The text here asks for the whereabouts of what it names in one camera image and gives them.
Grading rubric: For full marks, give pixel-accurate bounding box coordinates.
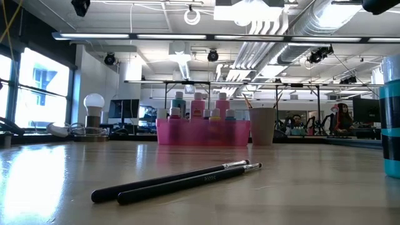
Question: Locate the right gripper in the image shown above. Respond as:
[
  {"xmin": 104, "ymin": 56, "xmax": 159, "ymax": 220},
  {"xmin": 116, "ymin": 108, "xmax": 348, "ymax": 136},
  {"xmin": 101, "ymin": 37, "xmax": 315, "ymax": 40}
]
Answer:
[{"xmin": 361, "ymin": 0, "xmax": 400, "ymax": 16}]

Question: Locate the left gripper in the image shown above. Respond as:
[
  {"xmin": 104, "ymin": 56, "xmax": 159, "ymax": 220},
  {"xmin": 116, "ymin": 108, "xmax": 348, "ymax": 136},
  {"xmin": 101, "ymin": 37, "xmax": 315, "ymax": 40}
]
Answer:
[{"xmin": 70, "ymin": 0, "xmax": 92, "ymax": 18}]

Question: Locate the small light blue paint bottle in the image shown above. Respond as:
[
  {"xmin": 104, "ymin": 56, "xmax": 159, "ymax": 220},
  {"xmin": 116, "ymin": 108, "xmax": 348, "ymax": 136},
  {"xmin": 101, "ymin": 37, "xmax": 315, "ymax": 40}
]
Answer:
[{"xmin": 379, "ymin": 54, "xmax": 400, "ymax": 179}]

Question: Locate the large teal paint bottle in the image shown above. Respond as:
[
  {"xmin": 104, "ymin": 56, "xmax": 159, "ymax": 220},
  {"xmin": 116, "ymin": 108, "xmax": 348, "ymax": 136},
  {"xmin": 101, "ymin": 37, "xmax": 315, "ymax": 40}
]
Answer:
[{"xmin": 171, "ymin": 91, "xmax": 188, "ymax": 119}]

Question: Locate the large pink paint bottle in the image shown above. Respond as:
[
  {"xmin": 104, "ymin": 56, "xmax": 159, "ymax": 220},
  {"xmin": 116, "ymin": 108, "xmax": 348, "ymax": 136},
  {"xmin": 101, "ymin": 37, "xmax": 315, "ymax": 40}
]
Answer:
[
  {"xmin": 215, "ymin": 92, "xmax": 231, "ymax": 121},
  {"xmin": 190, "ymin": 92, "xmax": 206, "ymax": 121}
]

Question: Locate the small yellow paint bottle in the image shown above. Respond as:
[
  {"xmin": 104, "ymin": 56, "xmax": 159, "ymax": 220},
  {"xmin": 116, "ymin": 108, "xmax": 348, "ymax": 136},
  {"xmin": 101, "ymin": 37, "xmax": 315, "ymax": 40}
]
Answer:
[{"xmin": 209, "ymin": 108, "xmax": 222, "ymax": 122}]

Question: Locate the large black-framed window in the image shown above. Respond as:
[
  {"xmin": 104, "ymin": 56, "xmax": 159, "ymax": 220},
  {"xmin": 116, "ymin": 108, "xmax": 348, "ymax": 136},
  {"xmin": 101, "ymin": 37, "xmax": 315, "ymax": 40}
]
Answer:
[{"xmin": 0, "ymin": 46, "xmax": 76, "ymax": 132}]

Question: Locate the overhead LED light bar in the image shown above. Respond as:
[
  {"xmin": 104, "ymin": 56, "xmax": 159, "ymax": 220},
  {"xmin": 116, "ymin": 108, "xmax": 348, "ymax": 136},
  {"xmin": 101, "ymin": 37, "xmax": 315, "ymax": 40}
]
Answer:
[{"xmin": 51, "ymin": 32, "xmax": 400, "ymax": 44}]

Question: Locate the black computer monitor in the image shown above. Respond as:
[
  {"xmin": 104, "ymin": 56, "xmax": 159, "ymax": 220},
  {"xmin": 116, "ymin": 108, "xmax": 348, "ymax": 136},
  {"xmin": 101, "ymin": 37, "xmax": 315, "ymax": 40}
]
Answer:
[
  {"xmin": 352, "ymin": 97, "xmax": 381, "ymax": 124},
  {"xmin": 108, "ymin": 99, "xmax": 141, "ymax": 119}
]

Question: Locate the person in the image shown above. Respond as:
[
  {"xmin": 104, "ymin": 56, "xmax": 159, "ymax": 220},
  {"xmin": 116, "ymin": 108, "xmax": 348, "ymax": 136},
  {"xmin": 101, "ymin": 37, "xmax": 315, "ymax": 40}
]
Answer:
[
  {"xmin": 334, "ymin": 102, "xmax": 356, "ymax": 133},
  {"xmin": 290, "ymin": 114, "xmax": 304, "ymax": 128}
]

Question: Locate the black tripod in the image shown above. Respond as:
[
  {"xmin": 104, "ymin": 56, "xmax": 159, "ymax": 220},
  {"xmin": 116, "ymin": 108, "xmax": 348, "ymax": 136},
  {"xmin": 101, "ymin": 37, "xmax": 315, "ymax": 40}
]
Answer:
[{"xmin": 307, "ymin": 114, "xmax": 336, "ymax": 136}]

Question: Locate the beige paper cup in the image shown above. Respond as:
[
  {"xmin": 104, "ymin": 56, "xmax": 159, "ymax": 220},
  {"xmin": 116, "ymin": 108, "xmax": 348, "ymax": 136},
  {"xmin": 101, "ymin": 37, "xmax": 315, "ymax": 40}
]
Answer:
[{"xmin": 248, "ymin": 107, "xmax": 278, "ymax": 146}]

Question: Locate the pink plastic tray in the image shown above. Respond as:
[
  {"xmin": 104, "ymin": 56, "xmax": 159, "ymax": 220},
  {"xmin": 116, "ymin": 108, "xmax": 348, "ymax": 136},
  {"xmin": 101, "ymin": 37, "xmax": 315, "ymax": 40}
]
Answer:
[{"xmin": 156, "ymin": 118, "xmax": 251, "ymax": 147}]

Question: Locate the brush pair bottom centre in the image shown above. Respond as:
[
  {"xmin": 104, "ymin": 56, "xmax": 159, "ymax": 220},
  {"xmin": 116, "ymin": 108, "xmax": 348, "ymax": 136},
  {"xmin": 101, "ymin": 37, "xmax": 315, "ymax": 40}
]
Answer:
[{"xmin": 90, "ymin": 159, "xmax": 251, "ymax": 203}]

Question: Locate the black ceiling-mounted camera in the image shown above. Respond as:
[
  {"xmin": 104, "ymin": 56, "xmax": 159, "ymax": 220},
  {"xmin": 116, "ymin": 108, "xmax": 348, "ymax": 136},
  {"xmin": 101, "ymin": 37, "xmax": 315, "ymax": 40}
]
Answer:
[{"xmin": 307, "ymin": 44, "xmax": 334, "ymax": 65}]

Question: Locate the white coiled cable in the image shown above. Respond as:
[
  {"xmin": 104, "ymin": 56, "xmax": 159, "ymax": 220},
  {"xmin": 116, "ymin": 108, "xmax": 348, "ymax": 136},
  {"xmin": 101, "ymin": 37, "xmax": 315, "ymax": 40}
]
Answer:
[{"xmin": 183, "ymin": 8, "xmax": 201, "ymax": 26}]

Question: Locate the white cable with plug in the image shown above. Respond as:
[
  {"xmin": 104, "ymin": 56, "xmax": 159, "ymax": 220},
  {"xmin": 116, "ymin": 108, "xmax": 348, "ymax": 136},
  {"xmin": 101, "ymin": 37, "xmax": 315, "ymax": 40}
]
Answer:
[{"xmin": 46, "ymin": 121, "xmax": 109, "ymax": 138}]

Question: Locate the black background rig frame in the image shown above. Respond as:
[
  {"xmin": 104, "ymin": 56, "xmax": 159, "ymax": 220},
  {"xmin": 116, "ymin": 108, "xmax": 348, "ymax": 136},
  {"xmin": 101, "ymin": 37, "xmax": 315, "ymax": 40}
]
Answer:
[{"xmin": 124, "ymin": 80, "xmax": 385, "ymax": 135}]

